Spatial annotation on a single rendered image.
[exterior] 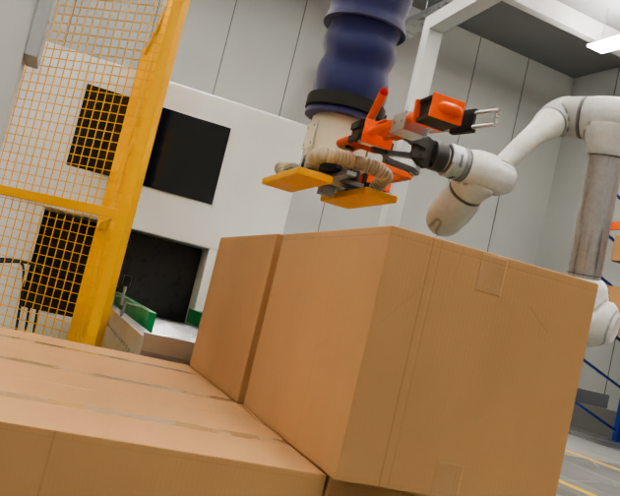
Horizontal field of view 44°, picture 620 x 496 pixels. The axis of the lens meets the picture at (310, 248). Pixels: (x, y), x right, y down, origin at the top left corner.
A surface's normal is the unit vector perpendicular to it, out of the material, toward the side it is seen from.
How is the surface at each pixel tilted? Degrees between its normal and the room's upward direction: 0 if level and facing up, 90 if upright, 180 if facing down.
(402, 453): 90
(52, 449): 90
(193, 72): 90
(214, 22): 90
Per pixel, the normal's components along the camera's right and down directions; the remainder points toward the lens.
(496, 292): 0.32, 0.00
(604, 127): -0.58, 0.05
